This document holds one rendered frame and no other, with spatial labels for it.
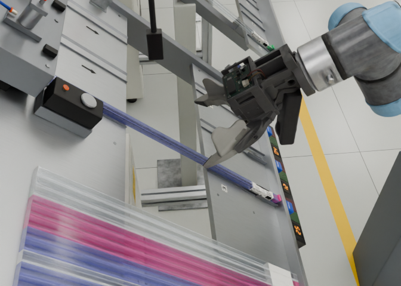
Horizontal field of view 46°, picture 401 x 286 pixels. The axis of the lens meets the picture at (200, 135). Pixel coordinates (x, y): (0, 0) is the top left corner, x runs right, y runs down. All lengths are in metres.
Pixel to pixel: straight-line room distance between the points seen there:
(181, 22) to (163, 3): 1.58
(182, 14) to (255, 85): 0.68
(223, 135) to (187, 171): 1.09
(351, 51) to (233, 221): 0.34
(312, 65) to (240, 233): 0.31
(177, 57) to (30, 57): 0.49
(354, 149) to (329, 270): 0.59
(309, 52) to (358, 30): 0.07
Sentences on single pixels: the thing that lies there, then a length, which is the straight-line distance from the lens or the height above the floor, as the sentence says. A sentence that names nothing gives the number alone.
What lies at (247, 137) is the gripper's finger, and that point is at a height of 0.98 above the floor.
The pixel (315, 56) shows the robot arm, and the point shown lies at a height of 1.10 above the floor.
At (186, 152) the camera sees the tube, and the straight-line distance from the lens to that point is 0.81.
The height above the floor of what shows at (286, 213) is 0.74.
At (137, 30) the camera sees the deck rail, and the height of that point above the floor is 0.94.
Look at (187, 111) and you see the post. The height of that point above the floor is 0.43.
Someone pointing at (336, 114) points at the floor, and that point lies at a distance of 2.25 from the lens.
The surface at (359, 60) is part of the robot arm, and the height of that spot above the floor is 1.10.
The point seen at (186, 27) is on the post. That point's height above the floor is 0.75.
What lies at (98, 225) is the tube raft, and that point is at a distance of 0.60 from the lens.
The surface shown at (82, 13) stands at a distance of 0.90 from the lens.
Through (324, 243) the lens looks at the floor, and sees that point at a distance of 1.81.
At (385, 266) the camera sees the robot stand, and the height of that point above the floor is 0.24.
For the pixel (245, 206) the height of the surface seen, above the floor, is 0.79.
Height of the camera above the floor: 1.51
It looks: 47 degrees down
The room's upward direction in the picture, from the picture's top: straight up
